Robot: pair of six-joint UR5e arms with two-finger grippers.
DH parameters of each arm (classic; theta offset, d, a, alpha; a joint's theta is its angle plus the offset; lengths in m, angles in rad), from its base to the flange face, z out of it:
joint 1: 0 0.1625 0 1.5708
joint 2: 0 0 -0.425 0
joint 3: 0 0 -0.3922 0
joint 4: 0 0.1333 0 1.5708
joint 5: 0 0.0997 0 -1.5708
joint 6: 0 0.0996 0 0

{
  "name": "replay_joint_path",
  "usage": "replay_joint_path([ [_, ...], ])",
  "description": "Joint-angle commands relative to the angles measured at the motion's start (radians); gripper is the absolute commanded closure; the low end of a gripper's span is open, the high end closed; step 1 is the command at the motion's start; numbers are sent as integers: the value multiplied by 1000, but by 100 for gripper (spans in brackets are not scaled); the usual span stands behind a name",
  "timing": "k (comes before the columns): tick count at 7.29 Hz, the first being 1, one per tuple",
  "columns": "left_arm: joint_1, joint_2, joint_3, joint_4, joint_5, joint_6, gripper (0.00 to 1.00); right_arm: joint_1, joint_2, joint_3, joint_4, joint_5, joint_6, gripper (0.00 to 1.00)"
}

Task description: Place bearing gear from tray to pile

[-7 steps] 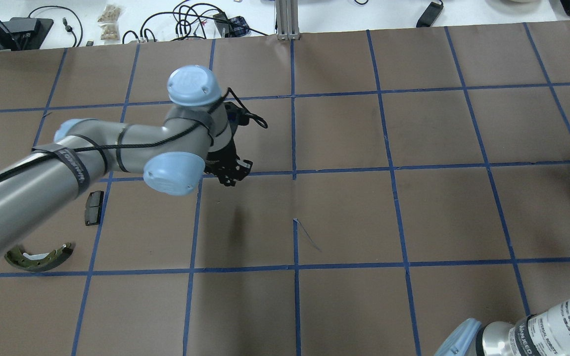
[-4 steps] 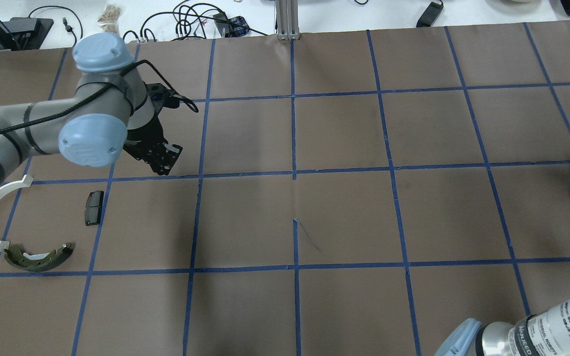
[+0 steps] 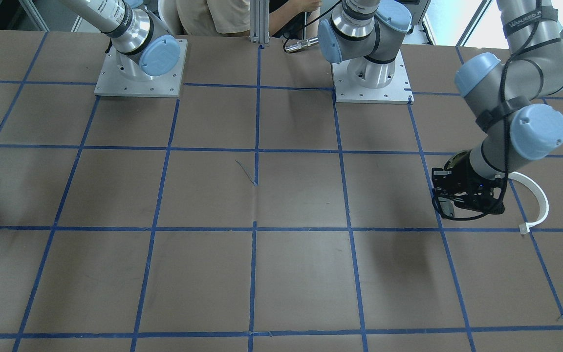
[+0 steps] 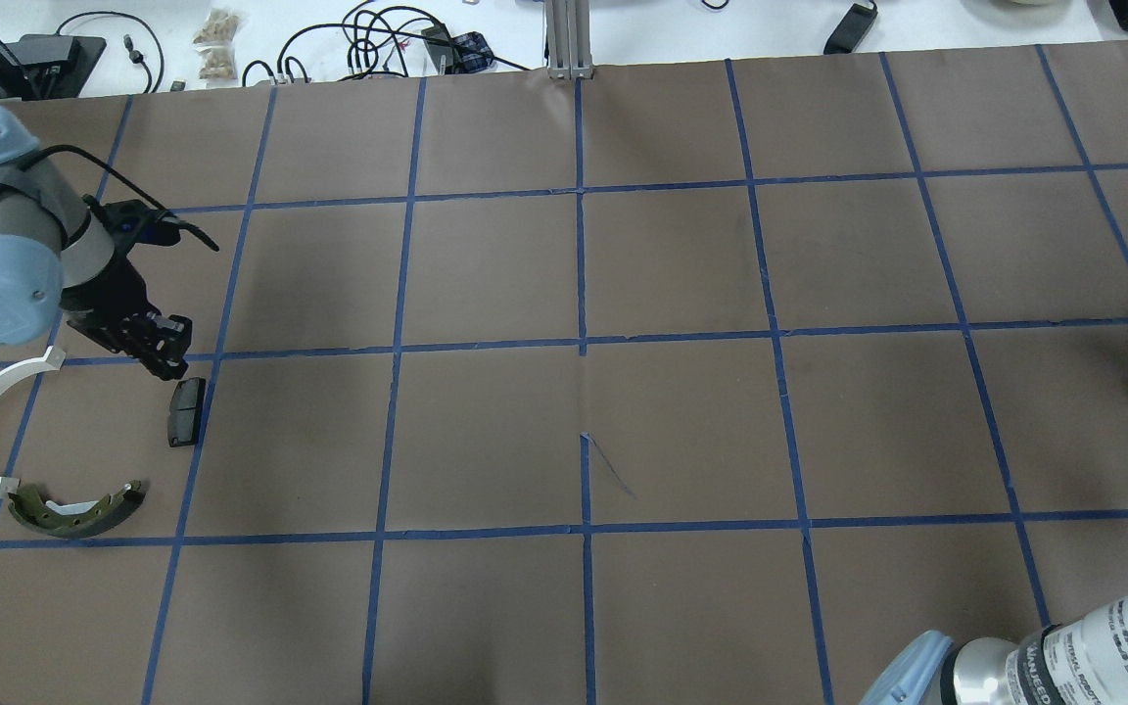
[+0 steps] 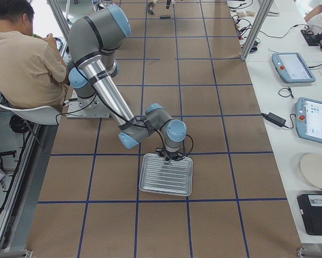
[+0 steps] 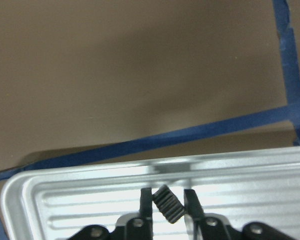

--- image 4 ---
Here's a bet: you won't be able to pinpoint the olive metal brake shoe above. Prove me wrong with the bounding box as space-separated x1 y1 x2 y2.
8 479 147 541

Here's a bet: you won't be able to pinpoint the black power adapter top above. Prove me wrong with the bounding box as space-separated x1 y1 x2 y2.
822 1 880 55

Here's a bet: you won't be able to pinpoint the aluminium frame post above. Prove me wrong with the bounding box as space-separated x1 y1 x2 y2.
541 0 594 80

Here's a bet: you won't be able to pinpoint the tangled black cables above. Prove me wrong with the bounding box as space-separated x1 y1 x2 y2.
241 0 531 89

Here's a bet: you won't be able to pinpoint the dark grey brake pad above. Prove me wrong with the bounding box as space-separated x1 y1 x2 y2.
166 378 208 447

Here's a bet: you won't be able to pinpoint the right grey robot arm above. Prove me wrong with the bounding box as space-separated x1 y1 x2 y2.
861 594 1128 704

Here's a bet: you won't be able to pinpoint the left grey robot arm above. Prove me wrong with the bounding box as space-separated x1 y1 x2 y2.
0 106 214 381

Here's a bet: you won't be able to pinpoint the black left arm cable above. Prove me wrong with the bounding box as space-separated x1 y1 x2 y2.
0 146 222 254

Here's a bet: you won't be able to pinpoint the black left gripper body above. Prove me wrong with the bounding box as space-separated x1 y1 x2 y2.
63 199 194 381

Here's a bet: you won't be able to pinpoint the bag of small parts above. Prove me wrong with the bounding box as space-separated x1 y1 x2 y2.
192 6 241 81

